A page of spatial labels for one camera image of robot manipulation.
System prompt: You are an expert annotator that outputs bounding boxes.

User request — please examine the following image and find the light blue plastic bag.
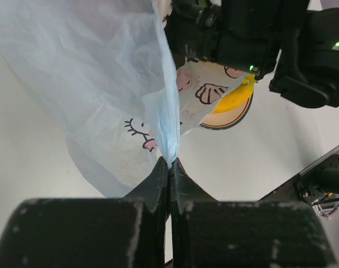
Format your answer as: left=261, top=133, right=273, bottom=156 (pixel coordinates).
left=0, top=0, right=248, bottom=198

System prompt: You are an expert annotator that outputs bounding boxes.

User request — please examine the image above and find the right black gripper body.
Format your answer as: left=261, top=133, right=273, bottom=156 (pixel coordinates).
left=163, top=0, right=284, bottom=79

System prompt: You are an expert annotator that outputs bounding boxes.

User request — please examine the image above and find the yellow fake banana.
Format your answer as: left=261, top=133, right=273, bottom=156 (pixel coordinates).
left=213, top=74, right=257, bottom=113

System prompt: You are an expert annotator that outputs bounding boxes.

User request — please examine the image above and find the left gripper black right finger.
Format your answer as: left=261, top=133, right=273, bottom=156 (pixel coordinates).
left=169, top=160, right=338, bottom=267

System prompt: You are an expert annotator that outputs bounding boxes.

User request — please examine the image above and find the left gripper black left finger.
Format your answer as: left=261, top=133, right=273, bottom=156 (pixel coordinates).
left=0, top=158, right=168, bottom=267

